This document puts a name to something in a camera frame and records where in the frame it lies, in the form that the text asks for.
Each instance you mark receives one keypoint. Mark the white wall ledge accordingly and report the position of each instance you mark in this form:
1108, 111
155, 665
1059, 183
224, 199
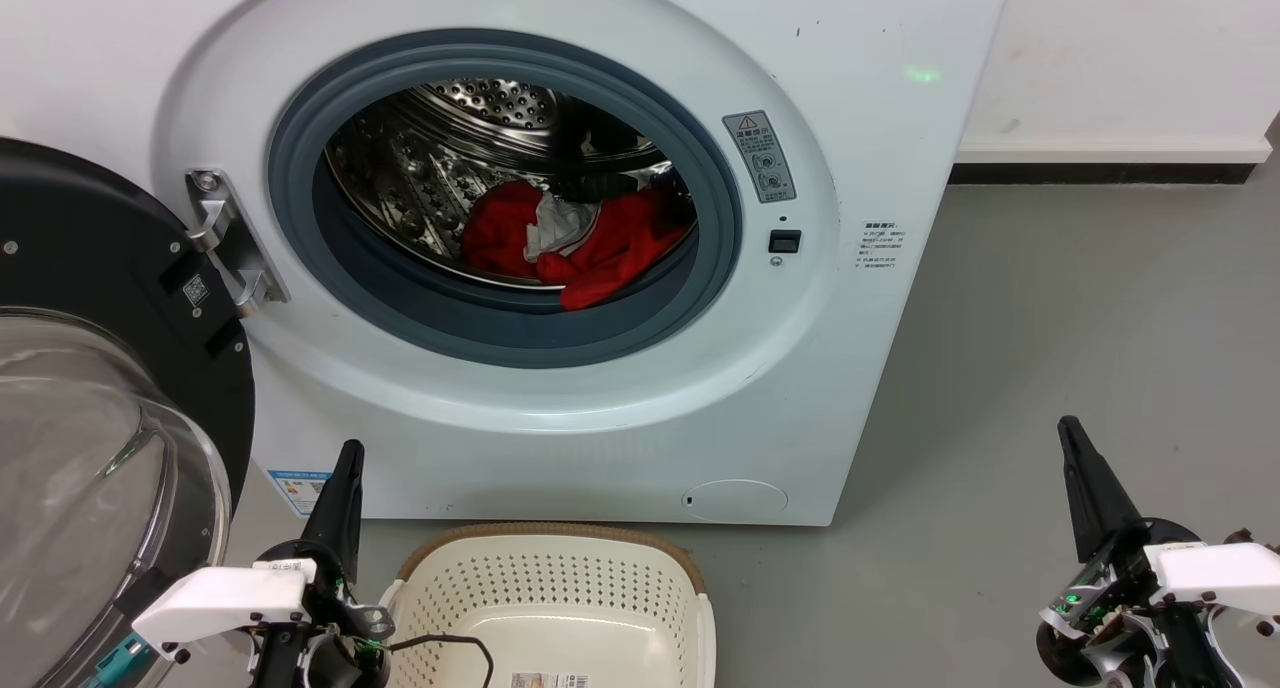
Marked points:
1110, 152

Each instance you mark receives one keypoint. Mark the stainless steel washing machine drum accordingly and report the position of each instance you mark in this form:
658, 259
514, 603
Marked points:
420, 178

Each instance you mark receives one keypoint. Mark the silver metal door hinge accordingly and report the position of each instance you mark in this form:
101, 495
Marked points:
232, 253

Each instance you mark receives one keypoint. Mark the black baseboard strip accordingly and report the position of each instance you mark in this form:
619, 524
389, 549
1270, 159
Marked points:
1100, 174

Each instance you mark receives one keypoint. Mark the black door latch socket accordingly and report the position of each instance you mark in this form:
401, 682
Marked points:
785, 241

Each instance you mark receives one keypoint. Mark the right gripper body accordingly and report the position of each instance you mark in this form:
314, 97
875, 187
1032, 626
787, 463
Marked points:
1110, 578

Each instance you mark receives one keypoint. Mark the white QR code sticker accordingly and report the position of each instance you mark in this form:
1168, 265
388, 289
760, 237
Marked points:
196, 291

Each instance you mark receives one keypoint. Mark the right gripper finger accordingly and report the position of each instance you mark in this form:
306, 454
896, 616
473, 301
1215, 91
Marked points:
1076, 508
1108, 508

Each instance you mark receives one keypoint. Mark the cream plastic laundry basket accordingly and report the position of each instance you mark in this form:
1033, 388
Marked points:
560, 588

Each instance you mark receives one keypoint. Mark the round white filter cover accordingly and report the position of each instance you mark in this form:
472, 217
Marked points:
735, 500

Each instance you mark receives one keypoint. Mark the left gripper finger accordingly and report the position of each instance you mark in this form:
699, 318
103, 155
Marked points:
353, 528
330, 513

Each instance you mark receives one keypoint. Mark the blue energy label sticker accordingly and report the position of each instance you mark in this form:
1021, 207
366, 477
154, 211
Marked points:
297, 490

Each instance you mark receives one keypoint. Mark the clear glass door bowl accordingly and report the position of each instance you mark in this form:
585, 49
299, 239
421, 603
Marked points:
70, 488

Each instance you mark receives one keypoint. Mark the white front-load washing machine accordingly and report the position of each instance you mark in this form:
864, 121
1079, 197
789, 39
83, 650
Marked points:
880, 118

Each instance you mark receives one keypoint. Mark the black round washer door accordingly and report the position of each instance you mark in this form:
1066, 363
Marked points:
80, 228

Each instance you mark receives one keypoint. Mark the red garment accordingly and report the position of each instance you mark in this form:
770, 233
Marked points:
625, 253

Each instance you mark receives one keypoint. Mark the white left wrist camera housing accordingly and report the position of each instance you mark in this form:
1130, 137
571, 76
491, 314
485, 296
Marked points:
225, 598

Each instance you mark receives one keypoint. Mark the grey warning sticker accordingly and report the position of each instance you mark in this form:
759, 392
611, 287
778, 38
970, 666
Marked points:
760, 156

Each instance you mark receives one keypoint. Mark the small text label sticker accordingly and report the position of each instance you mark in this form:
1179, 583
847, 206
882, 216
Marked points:
882, 244

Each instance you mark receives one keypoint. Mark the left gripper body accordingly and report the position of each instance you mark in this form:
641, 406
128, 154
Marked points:
330, 648

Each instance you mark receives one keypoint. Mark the grey rubber door gasket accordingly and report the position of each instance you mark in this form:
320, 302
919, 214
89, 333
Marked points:
480, 333

